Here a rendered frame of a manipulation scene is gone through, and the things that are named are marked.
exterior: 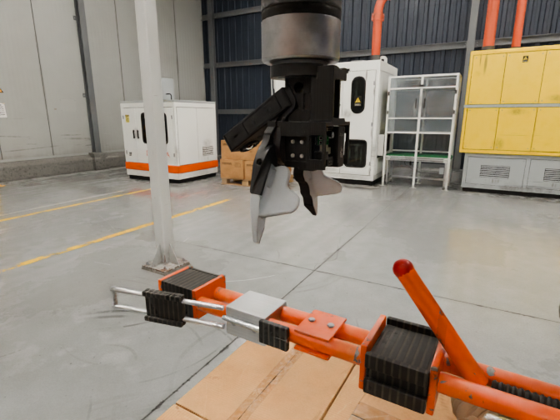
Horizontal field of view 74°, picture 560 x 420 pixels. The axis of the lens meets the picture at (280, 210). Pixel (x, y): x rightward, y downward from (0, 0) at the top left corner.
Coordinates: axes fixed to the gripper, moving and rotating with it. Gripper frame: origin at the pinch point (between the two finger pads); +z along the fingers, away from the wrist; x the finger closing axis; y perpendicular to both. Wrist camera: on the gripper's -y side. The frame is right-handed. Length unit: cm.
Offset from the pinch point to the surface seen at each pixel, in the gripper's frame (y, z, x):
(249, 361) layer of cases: -43, 67, 48
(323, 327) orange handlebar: 6.2, 12.6, -0.2
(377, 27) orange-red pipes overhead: -217, -177, 699
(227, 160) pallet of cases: -464, 71, 546
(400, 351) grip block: 16.3, 12.3, -0.6
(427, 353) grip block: 19.1, 12.3, 0.6
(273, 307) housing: -2.1, 12.5, 0.6
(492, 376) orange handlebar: 25.7, 13.4, 1.8
